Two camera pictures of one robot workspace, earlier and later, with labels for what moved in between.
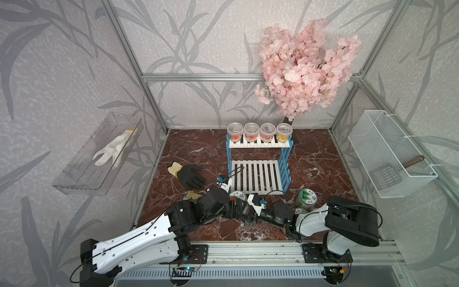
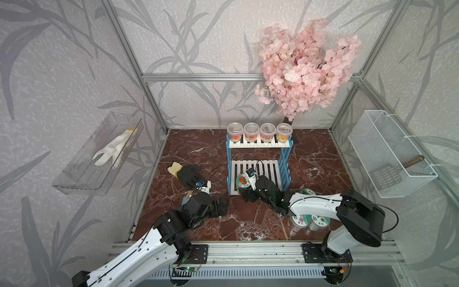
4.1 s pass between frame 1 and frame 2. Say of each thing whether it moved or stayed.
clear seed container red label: stayed
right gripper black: moved
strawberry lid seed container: moved
